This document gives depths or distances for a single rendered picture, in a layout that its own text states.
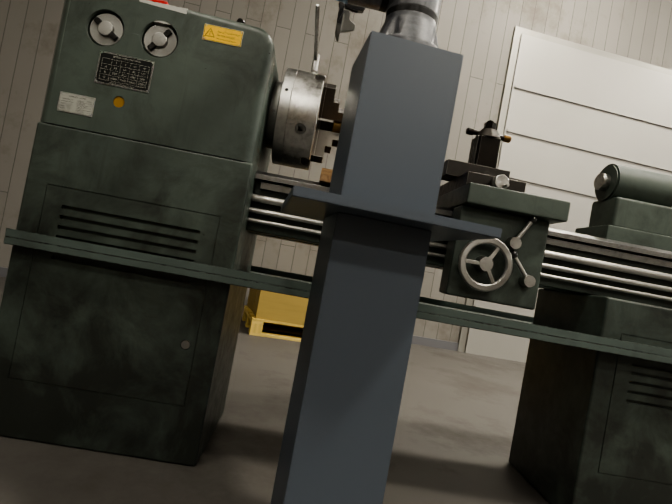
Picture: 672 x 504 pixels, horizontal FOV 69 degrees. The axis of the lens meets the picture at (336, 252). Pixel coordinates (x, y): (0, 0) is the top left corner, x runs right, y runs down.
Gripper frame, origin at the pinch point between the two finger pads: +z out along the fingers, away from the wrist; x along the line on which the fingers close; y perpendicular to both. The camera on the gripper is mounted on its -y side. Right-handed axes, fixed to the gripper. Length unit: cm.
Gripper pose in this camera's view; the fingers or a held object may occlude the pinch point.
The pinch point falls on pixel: (335, 36)
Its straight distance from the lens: 170.4
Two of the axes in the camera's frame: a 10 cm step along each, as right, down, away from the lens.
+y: 9.8, 1.8, 0.6
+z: -1.9, 9.3, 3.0
